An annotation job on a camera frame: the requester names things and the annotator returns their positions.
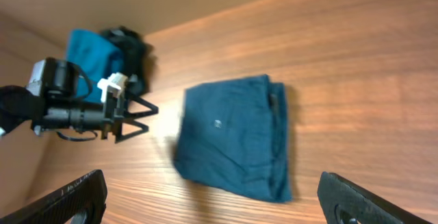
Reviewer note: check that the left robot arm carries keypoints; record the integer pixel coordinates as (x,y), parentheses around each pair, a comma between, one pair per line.
(19,105)

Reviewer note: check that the dark navy blue shorts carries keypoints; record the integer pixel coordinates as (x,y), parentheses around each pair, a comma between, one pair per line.
(234,136)

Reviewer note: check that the black folded garment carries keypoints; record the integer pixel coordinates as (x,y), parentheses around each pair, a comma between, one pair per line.
(135,51)

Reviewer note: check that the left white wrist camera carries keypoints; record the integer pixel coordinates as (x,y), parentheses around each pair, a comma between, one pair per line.
(57,81)

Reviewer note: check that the folded blue button shirt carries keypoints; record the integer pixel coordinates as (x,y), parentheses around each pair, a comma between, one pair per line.
(96,56)

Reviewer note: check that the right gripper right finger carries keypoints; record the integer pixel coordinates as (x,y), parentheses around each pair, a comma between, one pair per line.
(344,202)

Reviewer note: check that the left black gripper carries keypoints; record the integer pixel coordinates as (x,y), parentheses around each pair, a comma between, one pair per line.
(93,117)

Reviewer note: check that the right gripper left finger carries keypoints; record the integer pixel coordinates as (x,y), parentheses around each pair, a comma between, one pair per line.
(80,201)

